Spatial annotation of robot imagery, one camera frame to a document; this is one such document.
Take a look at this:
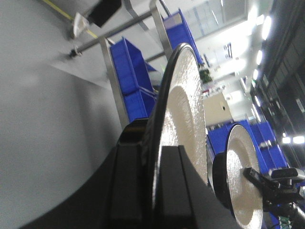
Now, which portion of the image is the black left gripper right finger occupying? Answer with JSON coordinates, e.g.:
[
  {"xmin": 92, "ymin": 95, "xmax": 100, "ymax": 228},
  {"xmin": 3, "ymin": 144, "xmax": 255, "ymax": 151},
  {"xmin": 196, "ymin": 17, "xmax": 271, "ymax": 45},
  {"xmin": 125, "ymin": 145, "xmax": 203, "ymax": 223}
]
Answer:
[{"xmin": 155, "ymin": 146, "xmax": 238, "ymax": 229}]

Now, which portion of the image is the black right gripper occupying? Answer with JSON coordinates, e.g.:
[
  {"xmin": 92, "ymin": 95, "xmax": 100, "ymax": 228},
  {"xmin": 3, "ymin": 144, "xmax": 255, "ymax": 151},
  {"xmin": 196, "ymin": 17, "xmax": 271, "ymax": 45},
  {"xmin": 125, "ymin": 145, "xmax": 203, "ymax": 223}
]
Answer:
[{"xmin": 243, "ymin": 167, "xmax": 305, "ymax": 211}]

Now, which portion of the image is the blue bin on rack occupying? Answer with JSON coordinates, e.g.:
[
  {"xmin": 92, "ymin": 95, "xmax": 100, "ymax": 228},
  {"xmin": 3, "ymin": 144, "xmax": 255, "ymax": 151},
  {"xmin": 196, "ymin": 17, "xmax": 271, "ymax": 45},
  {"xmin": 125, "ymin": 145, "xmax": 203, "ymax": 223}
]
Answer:
[{"xmin": 110, "ymin": 37, "xmax": 157, "ymax": 122}]

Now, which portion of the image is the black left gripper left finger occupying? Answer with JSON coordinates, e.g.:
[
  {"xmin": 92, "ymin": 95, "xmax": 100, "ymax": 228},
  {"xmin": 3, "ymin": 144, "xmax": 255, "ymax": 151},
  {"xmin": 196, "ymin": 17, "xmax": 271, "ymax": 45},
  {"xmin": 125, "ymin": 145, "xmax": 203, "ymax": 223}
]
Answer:
[{"xmin": 23, "ymin": 120, "xmax": 148, "ymax": 229}]

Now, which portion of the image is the beige plate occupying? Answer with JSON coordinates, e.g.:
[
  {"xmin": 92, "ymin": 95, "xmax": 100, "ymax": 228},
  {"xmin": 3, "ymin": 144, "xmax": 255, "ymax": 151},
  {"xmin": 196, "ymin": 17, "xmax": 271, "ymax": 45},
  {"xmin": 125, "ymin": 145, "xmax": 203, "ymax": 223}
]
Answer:
[
  {"xmin": 142, "ymin": 42, "xmax": 208, "ymax": 212},
  {"xmin": 212, "ymin": 124, "xmax": 263, "ymax": 229}
]

